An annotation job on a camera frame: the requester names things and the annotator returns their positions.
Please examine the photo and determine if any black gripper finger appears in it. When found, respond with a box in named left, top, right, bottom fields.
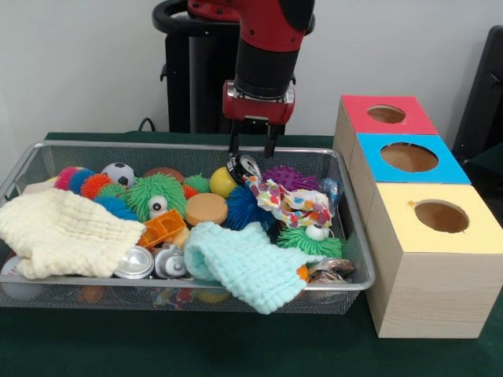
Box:
left=228, top=119, right=245, bottom=155
left=263, top=122, right=281, bottom=159

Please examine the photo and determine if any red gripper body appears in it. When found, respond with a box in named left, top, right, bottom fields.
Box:
left=222, top=80, right=296, bottom=126

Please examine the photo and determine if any clear plastic packet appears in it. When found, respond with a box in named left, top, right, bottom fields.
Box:
left=321, top=177, right=342, bottom=213

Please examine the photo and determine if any mint green knitted cloth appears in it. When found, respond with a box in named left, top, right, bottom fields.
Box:
left=183, top=221, right=327, bottom=315

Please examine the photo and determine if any multicolour puffer caterpillar toy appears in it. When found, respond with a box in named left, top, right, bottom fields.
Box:
left=53, top=167, right=127, bottom=201

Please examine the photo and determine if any wooden box with three holes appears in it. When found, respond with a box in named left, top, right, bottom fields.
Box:
left=332, top=93, right=503, bottom=339

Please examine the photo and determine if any large green puffer toy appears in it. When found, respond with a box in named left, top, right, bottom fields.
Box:
left=126, top=174, right=188, bottom=221

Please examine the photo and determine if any small green puffer toy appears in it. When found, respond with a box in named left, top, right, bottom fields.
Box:
left=277, top=225, right=343, bottom=258

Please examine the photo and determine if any orange plastic toy crate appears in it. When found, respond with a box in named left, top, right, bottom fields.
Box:
left=138, top=207, right=186, bottom=248

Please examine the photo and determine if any black and white soccer ball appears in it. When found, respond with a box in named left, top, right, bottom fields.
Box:
left=101, top=162, right=137, bottom=186

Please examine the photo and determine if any cream knitted cloth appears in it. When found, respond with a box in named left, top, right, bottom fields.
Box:
left=0, top=187, right=147, bottom=279

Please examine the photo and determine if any dark green table cloth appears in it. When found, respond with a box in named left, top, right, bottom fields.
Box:
left=0, top=131, right=503, bottom=377

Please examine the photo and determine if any black upright panel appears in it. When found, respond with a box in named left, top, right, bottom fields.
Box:
left=451, top=25, right=503, bottom=160

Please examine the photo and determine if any dark green side cloth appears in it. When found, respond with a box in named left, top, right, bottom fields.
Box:
left=461, top=141, right=503, bottom=225

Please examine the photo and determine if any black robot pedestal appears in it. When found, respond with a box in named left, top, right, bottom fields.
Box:
left=152, top=0, right=316, bottom=135

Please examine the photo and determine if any silver wire mesh bin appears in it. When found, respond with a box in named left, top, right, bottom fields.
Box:
left=0, top=140, right=376, bottom=315

